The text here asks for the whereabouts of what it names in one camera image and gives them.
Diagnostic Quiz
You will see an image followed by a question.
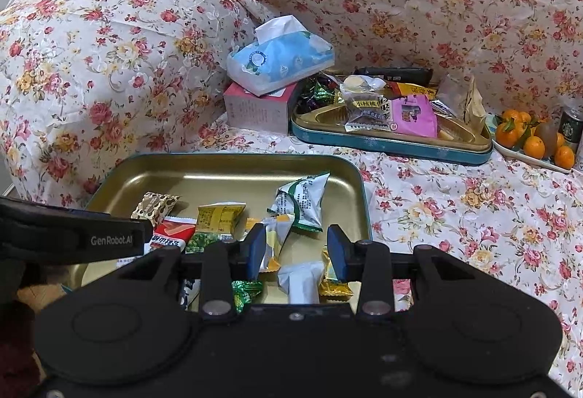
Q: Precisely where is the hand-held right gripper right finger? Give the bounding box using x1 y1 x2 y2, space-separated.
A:
327 224 484 317

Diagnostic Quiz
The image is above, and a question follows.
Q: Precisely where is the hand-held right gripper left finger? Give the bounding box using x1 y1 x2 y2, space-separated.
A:
123 225 267 318

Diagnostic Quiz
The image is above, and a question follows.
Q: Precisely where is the silver yellow snack packet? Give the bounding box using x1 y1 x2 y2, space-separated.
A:
246 216 297 273

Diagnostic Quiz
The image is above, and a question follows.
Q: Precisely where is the green foil candy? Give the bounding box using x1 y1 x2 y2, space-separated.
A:
230 280 265 312

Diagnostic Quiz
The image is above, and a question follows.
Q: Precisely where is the green printed snack packet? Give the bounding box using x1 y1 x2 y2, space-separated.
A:
184 230 235 255

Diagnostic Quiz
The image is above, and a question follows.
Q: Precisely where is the green white snack packet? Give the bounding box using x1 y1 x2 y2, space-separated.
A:
266 172 331 235

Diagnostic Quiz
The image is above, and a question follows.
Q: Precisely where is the blue white snack packet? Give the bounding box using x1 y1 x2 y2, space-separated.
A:
180 277 202 311

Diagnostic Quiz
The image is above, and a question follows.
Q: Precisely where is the teal rectangular tin tray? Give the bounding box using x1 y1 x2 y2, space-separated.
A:
61 153 373 312

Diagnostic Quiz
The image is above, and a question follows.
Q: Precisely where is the red white snack packet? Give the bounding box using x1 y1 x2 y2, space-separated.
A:
145 216 197 255

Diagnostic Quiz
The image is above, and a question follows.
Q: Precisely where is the gold brown patterned snack packet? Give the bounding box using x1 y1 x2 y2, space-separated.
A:
130 192 180 221

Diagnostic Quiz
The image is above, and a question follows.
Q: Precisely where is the teal divided snack tin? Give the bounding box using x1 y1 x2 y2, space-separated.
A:
290 100 493 166

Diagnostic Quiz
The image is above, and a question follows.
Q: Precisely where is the dark red cloth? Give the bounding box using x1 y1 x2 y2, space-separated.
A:
0 300 44 381

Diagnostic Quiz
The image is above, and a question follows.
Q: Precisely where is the pink tissue box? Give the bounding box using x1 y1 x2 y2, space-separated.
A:
223 82 307 135

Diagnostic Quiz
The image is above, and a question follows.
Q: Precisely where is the clear packet with dark cake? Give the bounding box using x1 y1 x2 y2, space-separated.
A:
344 87 395 132

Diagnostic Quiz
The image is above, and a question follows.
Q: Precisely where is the black white printed packet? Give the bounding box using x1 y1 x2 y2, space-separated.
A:
378 95 402 123

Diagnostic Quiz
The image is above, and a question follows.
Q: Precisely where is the pink snack packet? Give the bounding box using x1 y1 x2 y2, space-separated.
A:
391 95 438 138

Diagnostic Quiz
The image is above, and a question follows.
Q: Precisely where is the pile of foil candies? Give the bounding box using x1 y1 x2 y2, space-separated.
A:
298 77 340 105

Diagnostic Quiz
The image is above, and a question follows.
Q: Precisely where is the clear packet of round cookies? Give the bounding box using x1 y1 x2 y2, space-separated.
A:
341 75 388 91

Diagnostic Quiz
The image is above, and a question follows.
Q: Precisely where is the orange yellow snack packet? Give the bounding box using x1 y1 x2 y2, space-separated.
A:
387 82 438 101

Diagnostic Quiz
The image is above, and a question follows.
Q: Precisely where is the long black snack packet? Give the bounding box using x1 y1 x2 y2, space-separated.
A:
354 67 434 86

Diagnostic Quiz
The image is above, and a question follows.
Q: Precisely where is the translucent snack packet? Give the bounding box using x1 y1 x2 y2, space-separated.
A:
430 72 472 117

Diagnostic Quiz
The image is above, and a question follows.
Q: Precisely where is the blue tissue pack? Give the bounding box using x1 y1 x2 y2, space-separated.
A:
227 15 335 97

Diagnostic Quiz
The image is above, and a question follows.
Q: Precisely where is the beige paper snack packet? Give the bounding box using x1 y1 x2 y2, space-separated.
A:
462 77 488 139

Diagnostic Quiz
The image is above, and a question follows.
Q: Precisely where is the pale fruit plate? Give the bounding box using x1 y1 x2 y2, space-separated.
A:
489 113 577 173

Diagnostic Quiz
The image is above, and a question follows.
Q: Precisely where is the pile of mandarin oranges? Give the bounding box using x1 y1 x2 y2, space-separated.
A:
494 109 577 169

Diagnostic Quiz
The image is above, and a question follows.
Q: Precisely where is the brown kiwi fruit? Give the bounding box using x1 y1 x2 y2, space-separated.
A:
534 121 560 157

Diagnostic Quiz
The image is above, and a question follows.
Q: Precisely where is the dark drink can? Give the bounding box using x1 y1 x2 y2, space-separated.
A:
558 107 583 153

